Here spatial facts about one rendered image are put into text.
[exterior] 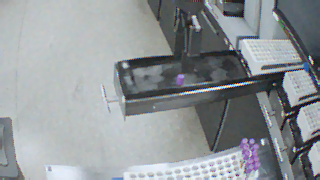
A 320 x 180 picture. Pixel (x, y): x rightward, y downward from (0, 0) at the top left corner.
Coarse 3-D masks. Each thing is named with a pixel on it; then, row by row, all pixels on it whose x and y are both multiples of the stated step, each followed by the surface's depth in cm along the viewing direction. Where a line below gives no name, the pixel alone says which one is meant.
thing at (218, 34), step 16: (208, 0) 167; (256, 0) 139; (160, 16) 244; (208, 16) 176; (224, 16) 157; (240, 16) 159; (256, 16) 145; (208, 32) 178; (224, 32) 161; (240, 32) 151; (256, 32) 150; (208, 48) 183; (224, 48) 165; (208, 112) 194; (224, 112) 177; (208, 128) 196; (208, 144) 197
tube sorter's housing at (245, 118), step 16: (272, 0) 125; (272, 16) 129; (272, 32) 134; (240, 48) 148; (256, 96) 140; (240, 112) 157; (256, 112) 141; (224, 128) 176; (240, 128) 158; (256, 128) 142; (272, 128) 127; (224, 144) 176; (272, 144) 126; (288, 160) 112; (288, 176) 111
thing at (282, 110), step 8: (272, 88) 125; (280, 88) 122; (272, 96) 125; (280, 96) 120; (264, 104) 125; (272, 104) 126; (280, 104) 119; (288, 104) 117; (304, 104) 118; (264, 112) 124; (272, 112) 123; (280, 112) 119; (288, 112) 117; (296, 112) 117; (280, 120) 120; (280, 128) 120
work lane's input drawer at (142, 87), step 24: (120, 72) 121; (144, 72) 123; (168, 72) 124; (216, 72) 125; (240, 72) 126; (120, 96) 121; (144, 96) 118; (168, 96) 118; (192, 96) 120; (216, 96) 123; (240, 96) 126
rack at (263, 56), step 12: (252, 48) 125; (264, 48) 126; (276, 48) 128; (288, 48) 129; (252, 60) 122; (264, 60) 122; (276, 60) 123; (288, 60) 125; (300, 60) 127; (252, 72) 124; (264, 72) 125
